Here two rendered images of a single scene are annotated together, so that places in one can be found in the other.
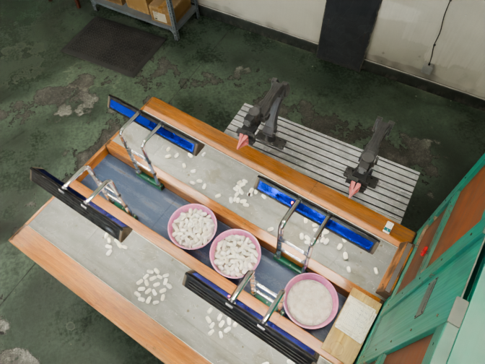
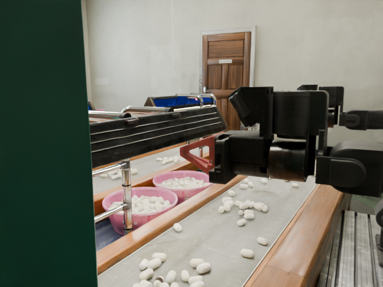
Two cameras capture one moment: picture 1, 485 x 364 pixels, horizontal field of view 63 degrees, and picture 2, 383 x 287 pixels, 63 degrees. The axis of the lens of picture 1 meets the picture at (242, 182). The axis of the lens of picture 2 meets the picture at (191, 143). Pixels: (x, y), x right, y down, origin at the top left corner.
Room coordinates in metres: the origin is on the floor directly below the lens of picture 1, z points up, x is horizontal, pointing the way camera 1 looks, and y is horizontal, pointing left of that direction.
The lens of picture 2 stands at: (0.81, -1.01, 1.18)
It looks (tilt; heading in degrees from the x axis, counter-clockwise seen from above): 11 degrees down; 85
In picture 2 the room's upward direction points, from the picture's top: straight up
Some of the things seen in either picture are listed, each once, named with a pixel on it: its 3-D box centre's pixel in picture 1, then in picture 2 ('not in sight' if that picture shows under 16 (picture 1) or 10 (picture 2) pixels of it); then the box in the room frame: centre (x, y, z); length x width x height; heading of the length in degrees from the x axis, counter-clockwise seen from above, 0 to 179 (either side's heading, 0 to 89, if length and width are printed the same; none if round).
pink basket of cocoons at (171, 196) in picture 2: (235, 256); (141, 211); (0.73, 0.06, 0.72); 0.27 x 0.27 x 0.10
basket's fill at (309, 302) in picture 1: (309, 302); not in sight; (0.46, -0.28, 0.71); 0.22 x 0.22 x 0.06
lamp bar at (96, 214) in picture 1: (77, 200); (183, 101); (0.93, 0.79, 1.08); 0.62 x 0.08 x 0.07; 53
